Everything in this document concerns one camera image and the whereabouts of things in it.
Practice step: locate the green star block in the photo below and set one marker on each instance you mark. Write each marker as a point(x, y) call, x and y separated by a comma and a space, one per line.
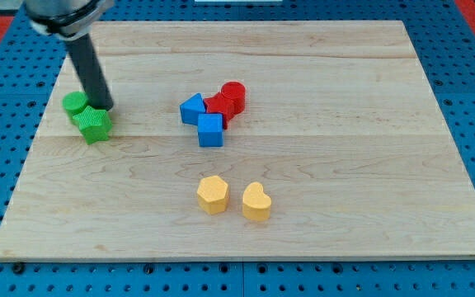
point(93, 124)

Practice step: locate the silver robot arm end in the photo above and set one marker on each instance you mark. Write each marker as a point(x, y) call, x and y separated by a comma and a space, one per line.
point(66, 19)

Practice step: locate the red star block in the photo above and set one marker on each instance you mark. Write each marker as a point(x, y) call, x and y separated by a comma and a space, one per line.
point(220, 104)

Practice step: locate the wooden board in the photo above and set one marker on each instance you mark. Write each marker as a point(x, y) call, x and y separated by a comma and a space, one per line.
point(341, 127)

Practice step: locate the blue cube block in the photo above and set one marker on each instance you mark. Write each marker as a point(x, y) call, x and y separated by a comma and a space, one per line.
point(210, 130)

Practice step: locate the yellow hexagon block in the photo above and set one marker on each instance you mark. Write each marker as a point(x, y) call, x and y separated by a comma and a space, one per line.
point(213, 195)

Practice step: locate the red cylinder block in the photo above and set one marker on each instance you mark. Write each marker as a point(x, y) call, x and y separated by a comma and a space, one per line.
point(236, 93)

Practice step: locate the yellow heart block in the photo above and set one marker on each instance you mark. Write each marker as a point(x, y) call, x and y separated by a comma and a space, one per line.
point(256, 203)

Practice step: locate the blue triangle block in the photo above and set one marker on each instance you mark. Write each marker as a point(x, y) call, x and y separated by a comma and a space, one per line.
point(191, 109)

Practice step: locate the green cylinder block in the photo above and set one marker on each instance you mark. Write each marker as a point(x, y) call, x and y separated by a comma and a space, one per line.
point(74, 103)

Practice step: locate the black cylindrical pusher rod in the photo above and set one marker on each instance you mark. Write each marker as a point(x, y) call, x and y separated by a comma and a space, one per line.
point(86, 63)

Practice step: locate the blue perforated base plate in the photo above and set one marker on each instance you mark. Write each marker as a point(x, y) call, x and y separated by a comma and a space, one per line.
point(442, 35)

